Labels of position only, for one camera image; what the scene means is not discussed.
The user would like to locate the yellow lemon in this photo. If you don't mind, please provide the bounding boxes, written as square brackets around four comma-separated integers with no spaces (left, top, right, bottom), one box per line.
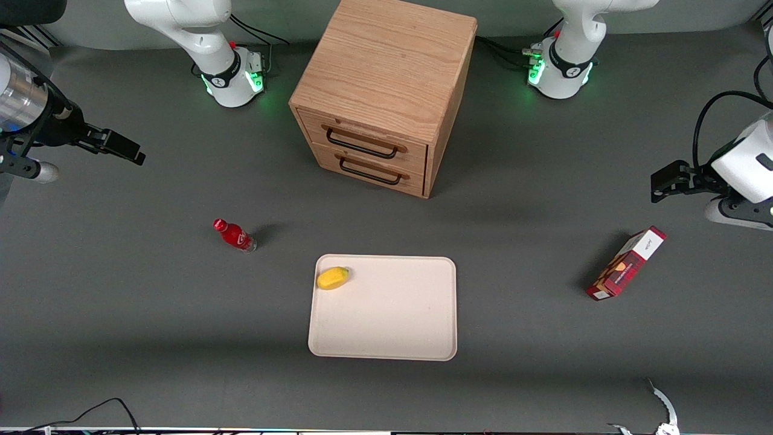
[316,266,351,291]

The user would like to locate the white serrated plastic strip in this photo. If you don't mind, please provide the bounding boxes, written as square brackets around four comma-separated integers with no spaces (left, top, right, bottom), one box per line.
[647,378,681,435]

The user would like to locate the black right arm base cable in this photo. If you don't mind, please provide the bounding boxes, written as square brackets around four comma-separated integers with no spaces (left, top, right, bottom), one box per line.
[228,13,292,78]

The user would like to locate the red coke bottle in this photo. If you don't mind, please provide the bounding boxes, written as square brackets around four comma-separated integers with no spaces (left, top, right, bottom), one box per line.
[213,218,257,253]

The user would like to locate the black left arm base cable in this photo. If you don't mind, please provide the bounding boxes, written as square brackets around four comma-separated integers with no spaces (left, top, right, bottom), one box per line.
[475,17,566,72]

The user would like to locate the wooden drawer front, short handle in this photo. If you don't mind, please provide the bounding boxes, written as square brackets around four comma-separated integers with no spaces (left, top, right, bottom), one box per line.
[310,142,427,199]

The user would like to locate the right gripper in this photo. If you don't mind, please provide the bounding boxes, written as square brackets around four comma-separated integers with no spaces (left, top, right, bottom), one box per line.
[0,52,147,166]

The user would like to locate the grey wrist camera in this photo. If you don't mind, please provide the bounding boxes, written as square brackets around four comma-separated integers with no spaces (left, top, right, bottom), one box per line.
[704,196,773,232]
[0,137,60,184]

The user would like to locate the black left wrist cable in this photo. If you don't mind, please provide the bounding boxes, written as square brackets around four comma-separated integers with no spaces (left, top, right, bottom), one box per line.
[693,91,773,171]

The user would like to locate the black rounded housing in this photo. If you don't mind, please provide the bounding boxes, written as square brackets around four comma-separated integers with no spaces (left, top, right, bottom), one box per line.
[0,0,68,27]

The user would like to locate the black arm base cable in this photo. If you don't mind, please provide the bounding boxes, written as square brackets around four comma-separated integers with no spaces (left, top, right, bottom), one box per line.
[228,13,292,78]
[475,17,566,72]

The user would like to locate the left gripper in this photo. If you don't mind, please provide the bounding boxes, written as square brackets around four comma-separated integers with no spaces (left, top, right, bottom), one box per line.
[650,117,773,205]

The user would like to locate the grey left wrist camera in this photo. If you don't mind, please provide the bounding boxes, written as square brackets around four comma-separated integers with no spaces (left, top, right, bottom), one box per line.
[704,196,773,232]

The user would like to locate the wooden drawer front, long handle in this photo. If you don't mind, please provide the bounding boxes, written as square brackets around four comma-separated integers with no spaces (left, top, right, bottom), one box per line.
[298,109,429,176]

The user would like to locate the thin black table cable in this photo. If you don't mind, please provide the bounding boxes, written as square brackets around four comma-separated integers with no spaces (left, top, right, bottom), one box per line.
[0,398,143,435]

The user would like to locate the long black drawer handle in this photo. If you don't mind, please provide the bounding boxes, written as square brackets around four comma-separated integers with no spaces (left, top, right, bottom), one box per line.
[326,125,401,160]

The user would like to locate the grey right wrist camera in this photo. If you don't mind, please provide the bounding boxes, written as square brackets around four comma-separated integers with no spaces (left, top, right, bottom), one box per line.
[0,137,60,184]

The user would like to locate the short black drawer handle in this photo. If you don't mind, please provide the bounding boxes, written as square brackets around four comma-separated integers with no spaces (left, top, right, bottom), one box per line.
[338,154,405,186]

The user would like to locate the red plaid shortbread box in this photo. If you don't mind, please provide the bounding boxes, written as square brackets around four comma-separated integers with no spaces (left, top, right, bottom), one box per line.
[585,226,667,301]

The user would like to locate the beige plastic tray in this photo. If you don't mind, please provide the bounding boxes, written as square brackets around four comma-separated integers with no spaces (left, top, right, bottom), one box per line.
[307,254,458,362]

